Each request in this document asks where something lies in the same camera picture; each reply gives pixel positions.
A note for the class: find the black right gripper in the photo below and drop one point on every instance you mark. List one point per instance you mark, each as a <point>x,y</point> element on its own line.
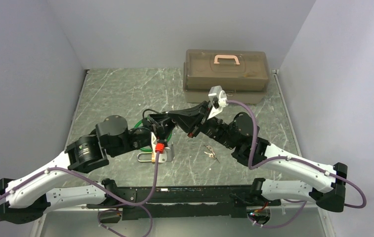
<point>192,119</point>

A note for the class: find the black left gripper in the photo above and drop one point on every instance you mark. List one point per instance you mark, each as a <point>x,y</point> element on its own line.
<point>160,129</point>

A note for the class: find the black cable padlock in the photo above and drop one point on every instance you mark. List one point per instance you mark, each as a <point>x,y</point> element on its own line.
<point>150,113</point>

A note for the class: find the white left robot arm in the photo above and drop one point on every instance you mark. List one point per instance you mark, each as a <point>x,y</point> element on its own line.
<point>28,198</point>

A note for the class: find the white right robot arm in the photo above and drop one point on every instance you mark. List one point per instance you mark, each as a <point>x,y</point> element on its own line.
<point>322,184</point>

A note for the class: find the silver key bunch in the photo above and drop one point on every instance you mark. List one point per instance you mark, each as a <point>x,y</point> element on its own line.
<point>211,152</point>

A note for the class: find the brass padlock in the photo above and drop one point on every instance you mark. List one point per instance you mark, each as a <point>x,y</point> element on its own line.
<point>146,157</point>

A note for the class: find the brown plastic toolbox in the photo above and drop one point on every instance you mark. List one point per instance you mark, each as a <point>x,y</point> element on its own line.
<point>243,75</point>

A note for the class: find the green cable lock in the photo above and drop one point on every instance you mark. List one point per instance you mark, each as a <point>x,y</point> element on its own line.
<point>145,149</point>

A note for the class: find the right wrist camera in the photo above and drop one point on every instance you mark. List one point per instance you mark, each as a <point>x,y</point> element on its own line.
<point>218,100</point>

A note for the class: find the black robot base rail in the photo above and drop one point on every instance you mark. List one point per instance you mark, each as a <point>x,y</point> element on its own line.
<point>234,201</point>

